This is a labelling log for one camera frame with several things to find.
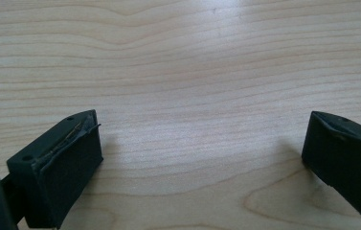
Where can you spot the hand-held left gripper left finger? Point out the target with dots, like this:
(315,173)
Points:
(61,163)

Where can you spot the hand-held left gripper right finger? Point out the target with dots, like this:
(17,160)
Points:
(344,150)

